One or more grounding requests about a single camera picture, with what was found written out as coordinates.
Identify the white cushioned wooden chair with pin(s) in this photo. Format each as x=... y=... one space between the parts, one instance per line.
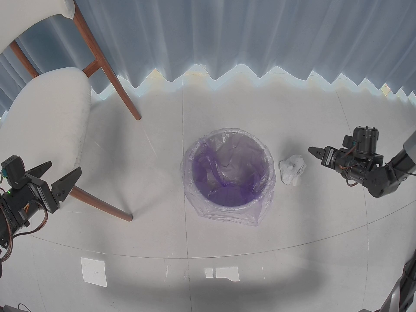
x=42 y=125

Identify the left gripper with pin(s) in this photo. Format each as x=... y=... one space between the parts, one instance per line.
x=32 y=200

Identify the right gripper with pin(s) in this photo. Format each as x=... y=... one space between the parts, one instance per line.
x=338 y=161

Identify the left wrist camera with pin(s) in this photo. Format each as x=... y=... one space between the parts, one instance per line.
x=13 y=171

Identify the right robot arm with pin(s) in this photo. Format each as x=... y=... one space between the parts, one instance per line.
x=380 y=180

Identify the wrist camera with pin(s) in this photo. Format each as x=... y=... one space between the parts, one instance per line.
x=348 y=141
x=13 y=171

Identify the crumpled white paper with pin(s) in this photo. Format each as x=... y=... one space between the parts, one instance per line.
x=292 y=171

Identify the purple plastic bag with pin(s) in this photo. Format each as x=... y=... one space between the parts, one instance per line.
x=227 y=214

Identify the pale blue curtain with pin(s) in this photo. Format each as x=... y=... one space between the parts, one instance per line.
x=227 y=21

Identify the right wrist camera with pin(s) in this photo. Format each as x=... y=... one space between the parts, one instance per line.
x=348 y=141

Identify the white trash bin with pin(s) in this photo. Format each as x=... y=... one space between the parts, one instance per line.
x=260 y=148

